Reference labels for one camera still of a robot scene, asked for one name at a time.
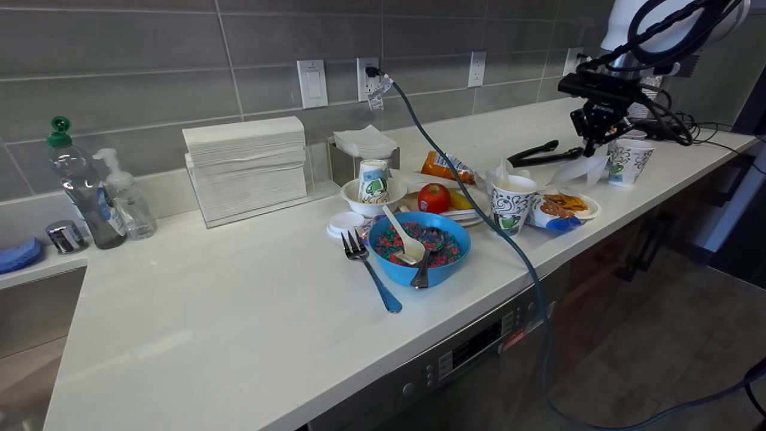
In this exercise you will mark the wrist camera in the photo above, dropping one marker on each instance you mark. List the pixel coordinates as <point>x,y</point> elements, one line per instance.
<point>598,88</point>

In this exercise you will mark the blue bowl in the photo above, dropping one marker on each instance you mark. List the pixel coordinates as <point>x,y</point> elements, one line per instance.
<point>437,274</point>

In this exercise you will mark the heap of colourful cereal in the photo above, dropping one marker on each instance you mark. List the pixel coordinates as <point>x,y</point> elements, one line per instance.
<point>446,251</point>

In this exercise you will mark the white tissue paper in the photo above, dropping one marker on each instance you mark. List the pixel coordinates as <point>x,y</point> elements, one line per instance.
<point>577,169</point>

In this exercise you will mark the patterned paper cup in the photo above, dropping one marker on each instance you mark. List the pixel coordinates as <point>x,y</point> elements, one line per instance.
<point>511,209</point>
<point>631,161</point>
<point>374,182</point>

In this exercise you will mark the steel dishwasher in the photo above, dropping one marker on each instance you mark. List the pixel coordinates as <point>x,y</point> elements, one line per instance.
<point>455,371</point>

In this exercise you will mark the large white plate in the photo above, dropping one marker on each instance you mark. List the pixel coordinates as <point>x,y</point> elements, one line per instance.
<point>473,220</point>

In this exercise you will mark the dark metal spoon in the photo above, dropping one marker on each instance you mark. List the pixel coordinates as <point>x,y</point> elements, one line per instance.
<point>422,272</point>

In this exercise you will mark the white plastic spoon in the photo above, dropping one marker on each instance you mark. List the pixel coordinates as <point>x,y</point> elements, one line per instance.
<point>410,242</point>

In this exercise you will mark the clear napkin dispenser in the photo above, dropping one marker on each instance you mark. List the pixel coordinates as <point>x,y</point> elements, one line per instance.
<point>341,167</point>

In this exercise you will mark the white wall socket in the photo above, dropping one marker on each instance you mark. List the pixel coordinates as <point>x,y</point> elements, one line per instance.
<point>477,69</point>
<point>362,87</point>

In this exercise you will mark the stack of patterned paper cups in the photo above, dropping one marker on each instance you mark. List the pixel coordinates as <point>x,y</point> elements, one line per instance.
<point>652,90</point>

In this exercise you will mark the crumpled white tissue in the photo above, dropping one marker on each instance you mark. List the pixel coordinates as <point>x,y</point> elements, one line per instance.
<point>499,173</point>

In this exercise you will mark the stack of white napkins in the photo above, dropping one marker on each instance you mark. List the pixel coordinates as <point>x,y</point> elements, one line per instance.
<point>365,142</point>

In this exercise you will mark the blue sponge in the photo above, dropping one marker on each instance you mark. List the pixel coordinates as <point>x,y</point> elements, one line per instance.
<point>18,256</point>

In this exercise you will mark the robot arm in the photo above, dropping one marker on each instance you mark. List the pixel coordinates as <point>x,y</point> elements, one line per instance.
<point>622,24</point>

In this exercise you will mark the red apple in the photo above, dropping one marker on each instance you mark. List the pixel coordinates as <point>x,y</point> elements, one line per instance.
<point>434,199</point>

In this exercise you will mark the white plastic knife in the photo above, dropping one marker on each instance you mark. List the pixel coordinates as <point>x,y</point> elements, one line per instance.
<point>459,213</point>

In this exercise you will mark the orange snack packet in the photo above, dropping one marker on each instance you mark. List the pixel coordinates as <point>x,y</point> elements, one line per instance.
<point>437,167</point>

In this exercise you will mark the chrome metal cap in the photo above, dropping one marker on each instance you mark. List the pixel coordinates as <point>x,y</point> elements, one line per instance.
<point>66,237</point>

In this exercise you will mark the small white plate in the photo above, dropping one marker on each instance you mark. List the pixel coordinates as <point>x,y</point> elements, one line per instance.
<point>589,211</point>

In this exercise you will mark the steel sink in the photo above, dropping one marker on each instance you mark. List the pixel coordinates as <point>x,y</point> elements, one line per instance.
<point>36,335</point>

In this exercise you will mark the white light switch plate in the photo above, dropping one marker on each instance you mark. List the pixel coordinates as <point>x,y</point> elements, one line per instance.
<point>312,84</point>

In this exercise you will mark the white bowl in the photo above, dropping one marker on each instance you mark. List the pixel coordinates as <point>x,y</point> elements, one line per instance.
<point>371,208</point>

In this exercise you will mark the round white lid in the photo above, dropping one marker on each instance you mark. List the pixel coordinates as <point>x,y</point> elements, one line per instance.
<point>345,222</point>

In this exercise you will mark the clear acrylic towel holder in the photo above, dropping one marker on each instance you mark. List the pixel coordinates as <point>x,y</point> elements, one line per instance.
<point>320,170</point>

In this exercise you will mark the yellow toy food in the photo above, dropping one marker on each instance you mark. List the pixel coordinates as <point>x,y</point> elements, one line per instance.
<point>459,201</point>

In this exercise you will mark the clear water bottle green cap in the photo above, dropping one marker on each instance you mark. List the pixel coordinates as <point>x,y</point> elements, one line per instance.
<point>90,203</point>

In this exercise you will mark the black tongs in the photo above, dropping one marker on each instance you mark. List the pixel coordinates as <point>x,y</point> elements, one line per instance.
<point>538,157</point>

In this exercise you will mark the blue and white packet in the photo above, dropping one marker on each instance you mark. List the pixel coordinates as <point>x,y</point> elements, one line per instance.
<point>559,224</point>

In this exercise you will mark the stack of white paper towels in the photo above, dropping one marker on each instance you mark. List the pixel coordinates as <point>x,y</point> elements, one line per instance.
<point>245,161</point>

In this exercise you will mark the clear pump soap bottle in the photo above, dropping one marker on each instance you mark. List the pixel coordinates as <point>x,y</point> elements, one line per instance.
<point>131,209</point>

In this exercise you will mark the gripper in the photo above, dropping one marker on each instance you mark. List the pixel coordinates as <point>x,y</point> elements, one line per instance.
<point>601,114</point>

